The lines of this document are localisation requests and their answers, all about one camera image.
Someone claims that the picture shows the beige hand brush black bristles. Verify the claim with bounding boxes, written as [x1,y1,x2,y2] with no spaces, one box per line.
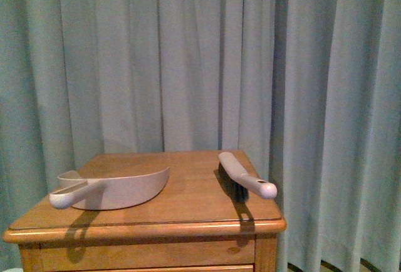
[218,152,278,203]

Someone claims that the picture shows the beige plastic dustpan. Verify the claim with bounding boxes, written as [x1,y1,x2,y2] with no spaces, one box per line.
[49,168,170,211]

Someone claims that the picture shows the light green curtain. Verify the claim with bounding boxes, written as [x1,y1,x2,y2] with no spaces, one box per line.
[1,0,400,271]

